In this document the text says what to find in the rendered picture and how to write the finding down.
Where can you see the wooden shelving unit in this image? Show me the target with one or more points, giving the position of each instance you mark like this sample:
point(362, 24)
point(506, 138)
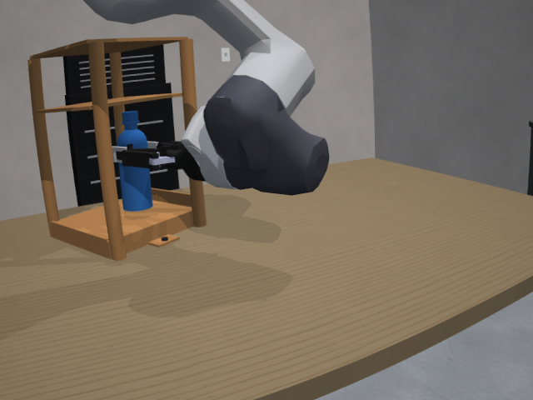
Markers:
point(172, 212)

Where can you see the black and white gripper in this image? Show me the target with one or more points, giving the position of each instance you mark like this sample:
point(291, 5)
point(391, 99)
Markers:
point(176, 156)

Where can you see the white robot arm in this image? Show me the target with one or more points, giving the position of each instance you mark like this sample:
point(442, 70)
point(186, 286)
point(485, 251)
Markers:
point(250, 140)

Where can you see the blue bottle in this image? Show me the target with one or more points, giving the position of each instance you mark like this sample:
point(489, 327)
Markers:
point(135, 181)

